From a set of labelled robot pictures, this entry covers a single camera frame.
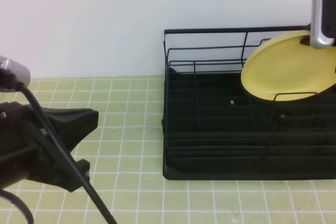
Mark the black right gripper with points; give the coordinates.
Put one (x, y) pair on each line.
(328, 18)

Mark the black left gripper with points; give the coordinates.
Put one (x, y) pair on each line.
(28, 153)

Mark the yellow round plate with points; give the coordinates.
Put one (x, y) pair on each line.
(284, 69)

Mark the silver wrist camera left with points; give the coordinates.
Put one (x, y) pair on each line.
(9, 69)

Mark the black wire dish rack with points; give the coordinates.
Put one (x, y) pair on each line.
(215, 130)

